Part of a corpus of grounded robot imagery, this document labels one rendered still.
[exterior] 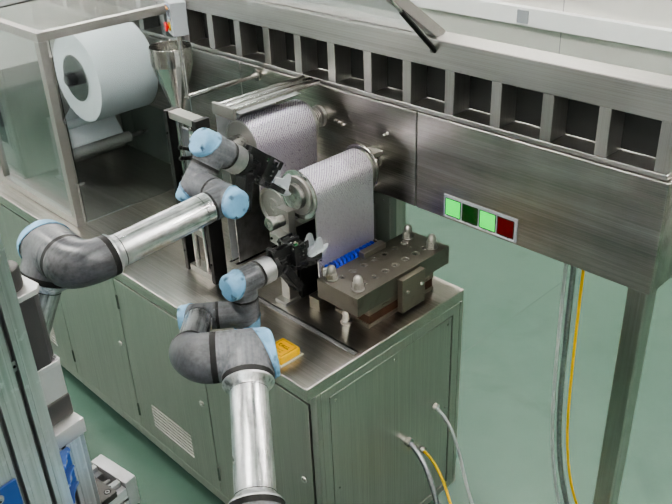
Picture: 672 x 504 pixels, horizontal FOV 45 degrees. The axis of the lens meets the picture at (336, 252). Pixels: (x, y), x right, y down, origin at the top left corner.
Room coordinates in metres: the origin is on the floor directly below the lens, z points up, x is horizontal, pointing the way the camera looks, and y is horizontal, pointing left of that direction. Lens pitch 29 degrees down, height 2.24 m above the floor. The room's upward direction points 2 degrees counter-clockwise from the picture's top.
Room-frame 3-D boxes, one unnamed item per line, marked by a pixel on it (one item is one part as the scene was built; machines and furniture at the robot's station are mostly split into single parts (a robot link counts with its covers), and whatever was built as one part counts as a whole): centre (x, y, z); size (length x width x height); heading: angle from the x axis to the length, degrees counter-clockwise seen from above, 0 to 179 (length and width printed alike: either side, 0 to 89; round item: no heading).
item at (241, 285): (1.86, 0.25, 1.11); 0.11 x 0.08 x 0.09; 134
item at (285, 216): (2.08, 0.15, 1.05); 0.06 x 0.05 x 0.31; 134
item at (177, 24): (2.51, 0.46, 1.66); 0.07 x 0.07 x 0.10; 23
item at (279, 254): (1.97, 0.14, 1.12); 0.12 x 0.08 x 0.09; 134
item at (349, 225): (2.13, -0.03, 1.11); 0.23 x 0.01 x 0.18; 134
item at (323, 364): (2.79, 0.72, 0.88); 2.52 x 0.66 x 0.04; 44
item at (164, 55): (2.68, 0.52, 1.50); 0.14 x 0.14 x 0.06
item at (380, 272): (2.07, -0.14, 1.00); 0.40 x 0.16 x 0.06; 134
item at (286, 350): (1.81, 0.16, 0.91); 0.07 x 0.07 x 0.02; 44
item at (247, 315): (1.86, 0.27, 1.01); 0.11 x 0.08 x 0.11; 96
